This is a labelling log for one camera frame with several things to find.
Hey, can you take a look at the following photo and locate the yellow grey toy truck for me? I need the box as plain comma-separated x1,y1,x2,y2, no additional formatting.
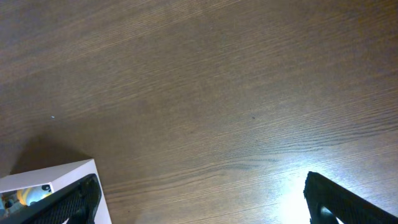
1,190,22,219

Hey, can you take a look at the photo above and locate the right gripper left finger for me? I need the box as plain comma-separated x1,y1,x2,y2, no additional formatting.
1,174,102,224

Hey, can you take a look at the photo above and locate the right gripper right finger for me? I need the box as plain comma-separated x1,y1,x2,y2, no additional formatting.
303,172,397,224

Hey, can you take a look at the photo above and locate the pink cardboard box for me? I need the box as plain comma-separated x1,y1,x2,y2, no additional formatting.
1,159,112,224

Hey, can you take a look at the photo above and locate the yellow grey face ball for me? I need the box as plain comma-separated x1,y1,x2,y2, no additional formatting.
17,184,52,206

